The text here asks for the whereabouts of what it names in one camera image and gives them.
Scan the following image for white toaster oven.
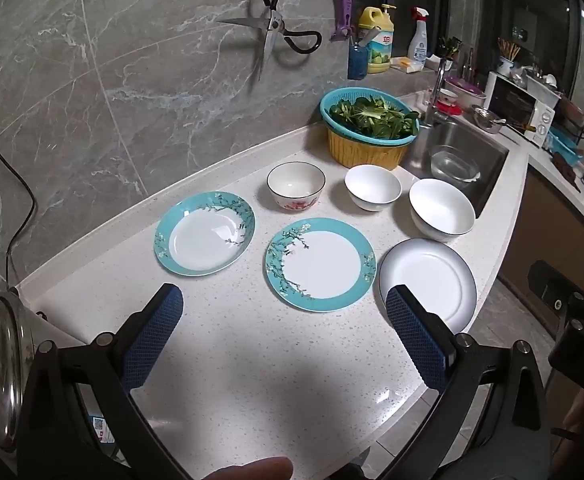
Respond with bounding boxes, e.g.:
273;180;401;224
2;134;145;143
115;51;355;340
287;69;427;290
486;70;560;149

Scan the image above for chopstick holder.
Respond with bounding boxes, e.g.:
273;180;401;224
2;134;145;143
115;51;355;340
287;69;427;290
496;37;523;79

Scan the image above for chrome faucet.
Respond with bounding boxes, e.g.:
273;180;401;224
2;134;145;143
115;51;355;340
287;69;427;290
423;57;448;129

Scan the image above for black power cable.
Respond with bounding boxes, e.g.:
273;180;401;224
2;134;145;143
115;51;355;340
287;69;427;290
0;89;39;296

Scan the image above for green leafy vegetables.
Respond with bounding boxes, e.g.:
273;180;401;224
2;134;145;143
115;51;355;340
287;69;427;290
331;97;419;140

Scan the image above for yellow dish soap bottle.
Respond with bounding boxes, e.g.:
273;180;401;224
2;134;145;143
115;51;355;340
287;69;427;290
359;4;398;75

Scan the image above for white plate grey rim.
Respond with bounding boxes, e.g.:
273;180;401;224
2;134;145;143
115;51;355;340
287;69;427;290
378;238;478;334

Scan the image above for blue dish rack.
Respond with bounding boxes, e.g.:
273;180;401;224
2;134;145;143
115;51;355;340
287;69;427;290
546;127;581;159

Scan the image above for blue cup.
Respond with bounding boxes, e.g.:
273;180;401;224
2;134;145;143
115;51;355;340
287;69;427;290
347;35;369;81

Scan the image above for black-handled scissors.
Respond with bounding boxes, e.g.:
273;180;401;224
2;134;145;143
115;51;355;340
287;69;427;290
216;0;323;84

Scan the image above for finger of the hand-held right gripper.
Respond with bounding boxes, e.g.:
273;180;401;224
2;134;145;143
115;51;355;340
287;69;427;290
528;259;580;313

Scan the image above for yellow woven basket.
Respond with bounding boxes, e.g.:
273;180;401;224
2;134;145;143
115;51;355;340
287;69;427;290
326;125;415;170

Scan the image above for teal plastic colander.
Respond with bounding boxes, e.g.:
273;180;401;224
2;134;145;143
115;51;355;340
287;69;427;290
320;86;421;149

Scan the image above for small white bowl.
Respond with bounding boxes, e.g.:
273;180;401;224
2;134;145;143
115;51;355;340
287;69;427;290
344;164;403;212

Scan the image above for stainless steel pot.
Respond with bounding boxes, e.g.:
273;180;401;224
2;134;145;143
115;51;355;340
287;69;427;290
0;290;89;463

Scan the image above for purple bowl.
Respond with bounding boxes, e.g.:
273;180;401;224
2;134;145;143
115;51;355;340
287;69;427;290
444;76;488;106

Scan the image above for red flower bowl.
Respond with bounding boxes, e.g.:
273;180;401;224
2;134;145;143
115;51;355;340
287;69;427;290
266;161;327;211

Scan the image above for large white bowl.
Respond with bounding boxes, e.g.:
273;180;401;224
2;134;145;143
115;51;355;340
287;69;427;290
409;178;476;241

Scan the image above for clear glass bowl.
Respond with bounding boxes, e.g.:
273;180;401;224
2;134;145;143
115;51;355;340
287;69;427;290
429;145;483;184

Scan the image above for stainless steel sink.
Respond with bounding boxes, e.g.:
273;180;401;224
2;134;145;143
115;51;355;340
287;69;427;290
406;114;511;221

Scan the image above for white spray bottle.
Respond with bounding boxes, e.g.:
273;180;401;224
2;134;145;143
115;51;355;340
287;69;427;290
406;7;432;67

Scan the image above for deep teal floral plate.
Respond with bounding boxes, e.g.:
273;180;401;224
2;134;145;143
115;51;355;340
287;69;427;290
154;191;257;277

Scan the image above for small potted plant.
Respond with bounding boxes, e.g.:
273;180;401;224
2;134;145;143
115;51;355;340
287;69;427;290
436;36;463;72

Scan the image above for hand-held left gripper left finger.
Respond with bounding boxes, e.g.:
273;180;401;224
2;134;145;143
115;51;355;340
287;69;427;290
17;283;185;480

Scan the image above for purple peeler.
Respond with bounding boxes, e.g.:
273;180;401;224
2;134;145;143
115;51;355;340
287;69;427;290
330;0;355;44

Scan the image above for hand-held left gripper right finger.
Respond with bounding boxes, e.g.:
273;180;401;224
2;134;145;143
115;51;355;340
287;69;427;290
372;284;555;480

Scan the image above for person's left hand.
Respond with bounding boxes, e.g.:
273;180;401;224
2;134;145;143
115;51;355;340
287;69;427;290
206;456;294;480

